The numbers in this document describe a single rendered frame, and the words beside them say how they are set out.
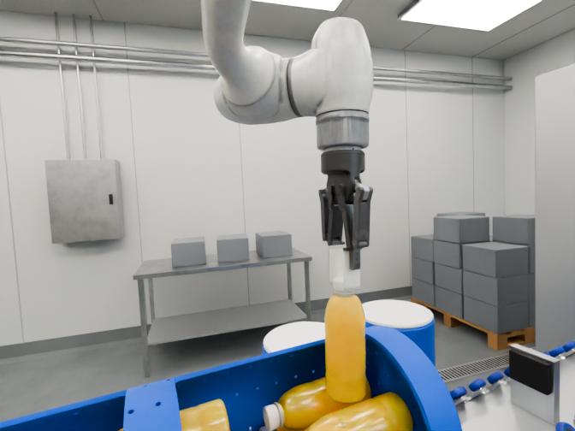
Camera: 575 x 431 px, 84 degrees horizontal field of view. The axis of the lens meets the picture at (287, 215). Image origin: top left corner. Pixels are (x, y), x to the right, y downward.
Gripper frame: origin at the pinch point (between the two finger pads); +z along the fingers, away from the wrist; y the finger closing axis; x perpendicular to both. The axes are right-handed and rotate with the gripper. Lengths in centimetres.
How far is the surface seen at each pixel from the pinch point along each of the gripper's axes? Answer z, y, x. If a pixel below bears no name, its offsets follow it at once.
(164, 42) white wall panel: -184, 334, 4
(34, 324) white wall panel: 110, 350, 140
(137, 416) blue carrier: 14.5, -3.9, 33.6
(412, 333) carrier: 35, 34, -50
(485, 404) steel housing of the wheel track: 43, 7, -48
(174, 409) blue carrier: 14.5, -4.4, 29.3
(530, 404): 41, 0, -54
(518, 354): 28, 1, -53
